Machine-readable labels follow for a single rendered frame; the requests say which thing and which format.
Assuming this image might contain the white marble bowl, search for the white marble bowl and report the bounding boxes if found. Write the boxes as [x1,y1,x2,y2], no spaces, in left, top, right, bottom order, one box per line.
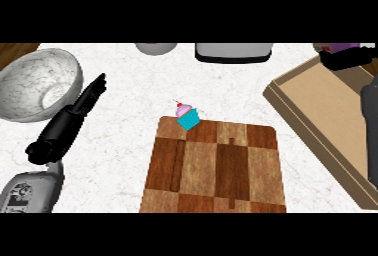
[0,47,85,124]

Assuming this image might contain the purple can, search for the purple can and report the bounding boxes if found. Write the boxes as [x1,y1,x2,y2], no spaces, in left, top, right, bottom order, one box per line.
[326,42,363,53]

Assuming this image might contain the grey round container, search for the grey round container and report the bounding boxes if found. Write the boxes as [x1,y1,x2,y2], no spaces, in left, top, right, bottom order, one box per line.
[134,42,178,57]

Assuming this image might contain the pink cupcake with blue wrapper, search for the pink cupcake with blue wrapper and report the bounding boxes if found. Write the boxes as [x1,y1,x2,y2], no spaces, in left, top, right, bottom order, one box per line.
[172,99,202,132]

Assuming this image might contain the brown wooden panel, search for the brown wooden panel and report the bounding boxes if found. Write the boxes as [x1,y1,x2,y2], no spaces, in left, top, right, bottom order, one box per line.
[0,42,41,72]

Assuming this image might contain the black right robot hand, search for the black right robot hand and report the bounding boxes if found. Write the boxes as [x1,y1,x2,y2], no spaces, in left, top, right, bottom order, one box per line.
[317,45,375,72]

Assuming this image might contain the tan cardboard box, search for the tan cardboard box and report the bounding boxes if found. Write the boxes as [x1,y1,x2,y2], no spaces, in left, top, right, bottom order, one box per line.
[261,53,378,211]

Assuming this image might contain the brown checkered wooden cutting board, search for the brown checkered wooden cutting board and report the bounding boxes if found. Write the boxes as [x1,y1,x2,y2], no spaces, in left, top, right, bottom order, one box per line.
[137,115,288,214]

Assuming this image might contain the pale appliance with black base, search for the pale appliance with black base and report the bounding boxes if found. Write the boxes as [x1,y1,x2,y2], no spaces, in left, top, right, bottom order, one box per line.
[193,42,274,65]

